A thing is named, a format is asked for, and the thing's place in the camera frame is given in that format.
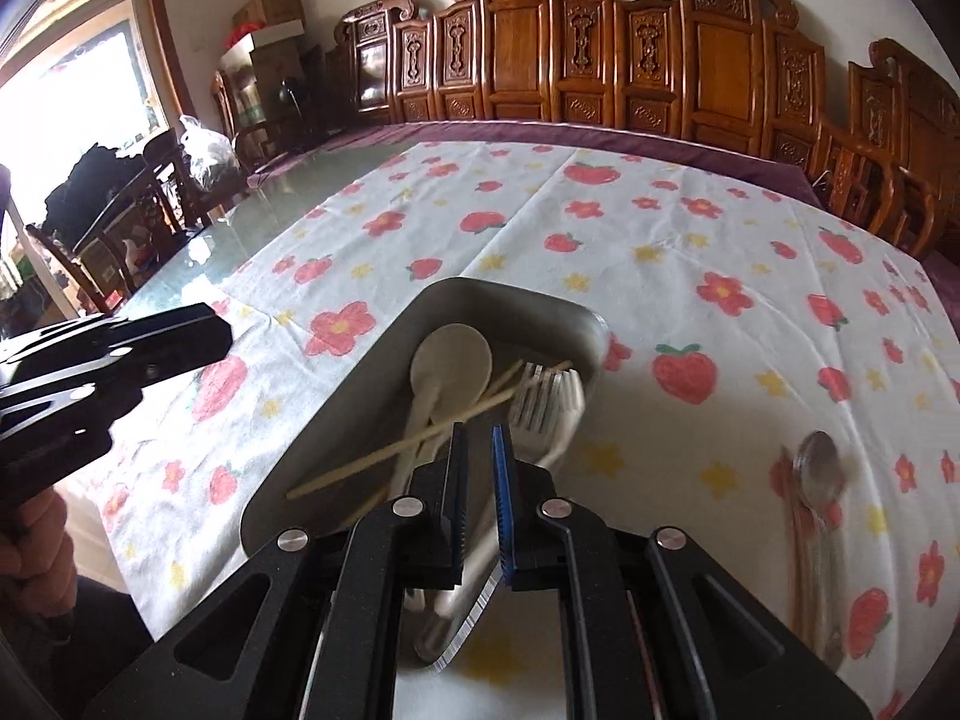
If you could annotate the metal spoon with face handle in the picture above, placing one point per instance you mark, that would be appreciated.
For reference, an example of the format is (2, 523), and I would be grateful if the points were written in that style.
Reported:
(818, 482)

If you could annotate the light wooden chopstick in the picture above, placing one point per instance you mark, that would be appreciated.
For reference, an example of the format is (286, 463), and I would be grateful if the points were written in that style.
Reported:
(399, 446)

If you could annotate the metal rectangular tray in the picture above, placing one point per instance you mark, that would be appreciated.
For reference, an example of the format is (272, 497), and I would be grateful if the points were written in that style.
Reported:
(370, 408)

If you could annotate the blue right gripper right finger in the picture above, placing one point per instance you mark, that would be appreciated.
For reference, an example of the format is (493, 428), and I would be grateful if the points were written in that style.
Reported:
(506, 495)

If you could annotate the purple sofa cushion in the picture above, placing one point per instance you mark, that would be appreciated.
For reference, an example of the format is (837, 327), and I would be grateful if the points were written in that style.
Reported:
(786, 179)

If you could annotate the clear plastic bag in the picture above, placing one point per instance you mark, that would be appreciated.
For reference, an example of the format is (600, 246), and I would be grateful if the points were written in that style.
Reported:
(212, 160)

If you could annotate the long carved wooden sofa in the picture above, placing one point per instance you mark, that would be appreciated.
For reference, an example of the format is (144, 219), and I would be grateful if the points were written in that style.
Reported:
(736, 74)

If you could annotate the dark wooden dining chair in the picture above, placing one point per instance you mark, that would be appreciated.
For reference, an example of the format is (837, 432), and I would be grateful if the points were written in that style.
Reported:
(117, 219)

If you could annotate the metal fork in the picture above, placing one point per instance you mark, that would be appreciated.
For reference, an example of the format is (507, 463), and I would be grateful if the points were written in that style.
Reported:
(530, 419)

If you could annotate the person's left hand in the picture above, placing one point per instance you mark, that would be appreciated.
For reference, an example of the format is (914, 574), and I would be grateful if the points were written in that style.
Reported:
(37, 556)

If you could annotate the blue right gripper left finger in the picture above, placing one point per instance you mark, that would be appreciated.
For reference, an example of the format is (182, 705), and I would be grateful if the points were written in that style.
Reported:
(454, 508)

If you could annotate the white plastic soup spoon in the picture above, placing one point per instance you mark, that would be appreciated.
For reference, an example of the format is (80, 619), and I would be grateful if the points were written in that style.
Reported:
(450, 371)

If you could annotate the stacked cardboard boxes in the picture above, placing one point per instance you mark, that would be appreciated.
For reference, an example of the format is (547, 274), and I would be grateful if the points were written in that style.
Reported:
(262, 60)

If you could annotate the carved wooden armchair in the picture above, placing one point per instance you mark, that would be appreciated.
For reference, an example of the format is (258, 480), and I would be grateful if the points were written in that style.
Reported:
(901, 105)

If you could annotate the brown chopstick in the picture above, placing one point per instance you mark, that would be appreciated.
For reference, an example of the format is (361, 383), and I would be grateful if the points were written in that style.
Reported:
(799, 612)

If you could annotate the floral strawberry tablecloth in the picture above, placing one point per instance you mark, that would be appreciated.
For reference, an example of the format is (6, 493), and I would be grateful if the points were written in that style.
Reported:
(740, 321)

